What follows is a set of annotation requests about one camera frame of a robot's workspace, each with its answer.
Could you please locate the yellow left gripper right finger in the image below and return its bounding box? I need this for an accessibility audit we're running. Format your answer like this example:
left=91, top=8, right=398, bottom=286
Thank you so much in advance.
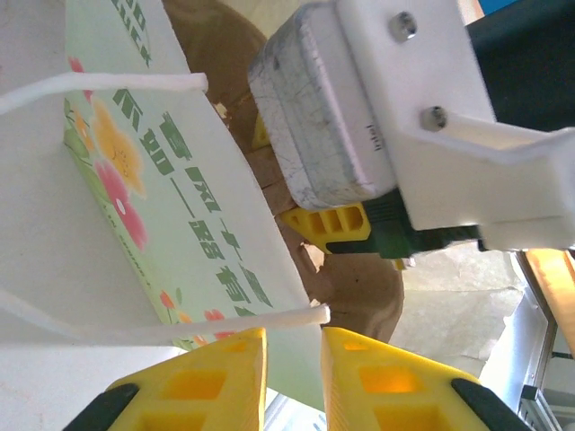
left=321, top=326, right=535, bottom=431

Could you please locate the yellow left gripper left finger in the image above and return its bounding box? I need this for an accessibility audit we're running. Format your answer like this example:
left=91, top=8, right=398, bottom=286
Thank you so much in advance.
left=62, top=327, right=269, bottom=431

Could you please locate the pulp cup carrier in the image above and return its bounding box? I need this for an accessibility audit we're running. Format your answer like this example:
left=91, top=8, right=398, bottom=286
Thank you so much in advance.
left=161, top=0, right=405, bottom=347

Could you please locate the white floral paper bag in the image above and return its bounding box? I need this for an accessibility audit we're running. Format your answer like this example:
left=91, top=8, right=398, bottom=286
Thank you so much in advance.
left=0, top=0, right=525, bottom=431

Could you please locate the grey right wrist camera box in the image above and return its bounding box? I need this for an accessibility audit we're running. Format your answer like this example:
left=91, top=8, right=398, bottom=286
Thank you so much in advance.
left=247, top=4, right=399, bottom=212

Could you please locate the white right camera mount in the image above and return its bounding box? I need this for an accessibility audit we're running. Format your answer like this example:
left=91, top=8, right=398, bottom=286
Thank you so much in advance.
left=332, top=0, right=575, bottom=252

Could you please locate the aluminium frame post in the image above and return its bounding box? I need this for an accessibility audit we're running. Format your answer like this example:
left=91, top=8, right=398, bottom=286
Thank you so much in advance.
left=516, top=251, right=561, bottom=431

